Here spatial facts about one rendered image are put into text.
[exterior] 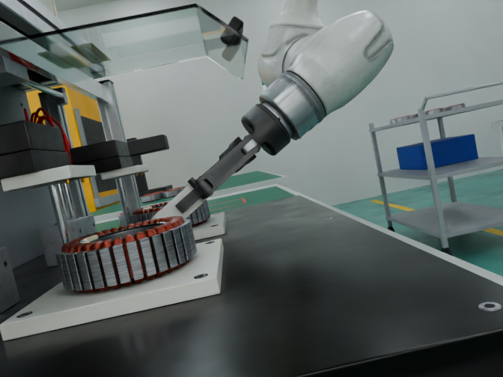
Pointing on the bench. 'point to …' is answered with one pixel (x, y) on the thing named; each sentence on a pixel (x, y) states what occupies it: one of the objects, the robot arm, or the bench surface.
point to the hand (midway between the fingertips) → (172, 213)
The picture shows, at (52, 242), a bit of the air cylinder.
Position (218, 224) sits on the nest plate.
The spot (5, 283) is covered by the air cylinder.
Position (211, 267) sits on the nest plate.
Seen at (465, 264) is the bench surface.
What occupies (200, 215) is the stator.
